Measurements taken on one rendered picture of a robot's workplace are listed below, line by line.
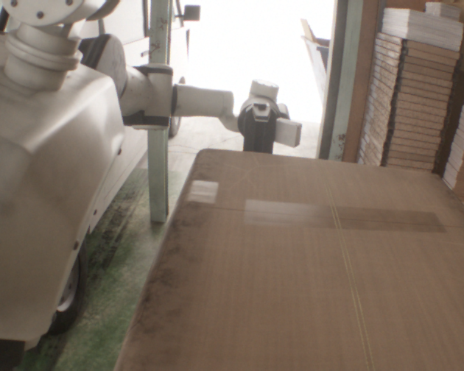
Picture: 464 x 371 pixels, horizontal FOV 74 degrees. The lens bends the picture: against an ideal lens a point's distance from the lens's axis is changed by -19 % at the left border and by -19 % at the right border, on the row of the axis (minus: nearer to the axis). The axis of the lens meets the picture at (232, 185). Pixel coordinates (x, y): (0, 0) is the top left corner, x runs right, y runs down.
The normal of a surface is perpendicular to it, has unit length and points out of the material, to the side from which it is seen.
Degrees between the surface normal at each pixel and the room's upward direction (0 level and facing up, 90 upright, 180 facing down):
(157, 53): 90
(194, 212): 0
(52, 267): 101
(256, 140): 90
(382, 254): 0
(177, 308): 0
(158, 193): 90
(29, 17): 87
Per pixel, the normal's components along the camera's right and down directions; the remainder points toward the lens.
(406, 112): -0.07, 0.47
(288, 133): -0.56, 0.36
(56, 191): 0.94, 0.11
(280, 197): 0.07, -0.88
